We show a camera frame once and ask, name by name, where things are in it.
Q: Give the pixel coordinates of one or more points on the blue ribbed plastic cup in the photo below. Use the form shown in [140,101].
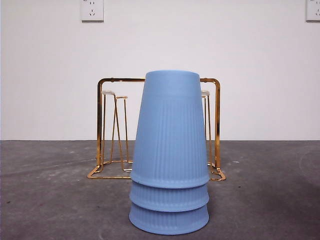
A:
[170,125]
[170,197]
[170,217]

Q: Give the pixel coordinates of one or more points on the white wall power socket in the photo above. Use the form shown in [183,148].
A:
[313,10]
[92,10]

